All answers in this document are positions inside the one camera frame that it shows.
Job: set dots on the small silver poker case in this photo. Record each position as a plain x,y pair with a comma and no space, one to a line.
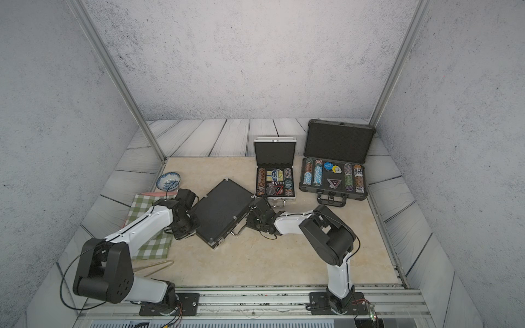
274,169

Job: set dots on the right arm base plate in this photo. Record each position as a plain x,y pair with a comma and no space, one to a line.
324,303

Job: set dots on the black carbon poker case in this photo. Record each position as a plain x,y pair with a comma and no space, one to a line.
220,211

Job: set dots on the green checked cloth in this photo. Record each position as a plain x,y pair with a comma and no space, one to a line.
152,243

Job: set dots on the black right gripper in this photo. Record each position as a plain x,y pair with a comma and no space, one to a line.
251,216

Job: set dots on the pink cutting board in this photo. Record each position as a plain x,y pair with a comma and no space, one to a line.
160,194

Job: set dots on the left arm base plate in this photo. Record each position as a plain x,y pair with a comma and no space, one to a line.
184,304

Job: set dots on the large black poker case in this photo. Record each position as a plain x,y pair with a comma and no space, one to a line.
340,143

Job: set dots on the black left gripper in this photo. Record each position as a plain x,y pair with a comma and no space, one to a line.
181,234

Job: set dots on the blue floral ceramic bowl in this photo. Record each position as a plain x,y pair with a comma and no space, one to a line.
168,182

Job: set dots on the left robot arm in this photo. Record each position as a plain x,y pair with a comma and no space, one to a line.
105,271

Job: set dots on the yellow blind button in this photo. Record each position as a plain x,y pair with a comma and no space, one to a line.
336,169

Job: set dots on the triangular all-in button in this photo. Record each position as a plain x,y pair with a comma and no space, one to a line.
334,183

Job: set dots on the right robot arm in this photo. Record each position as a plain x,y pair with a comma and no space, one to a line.
331,238

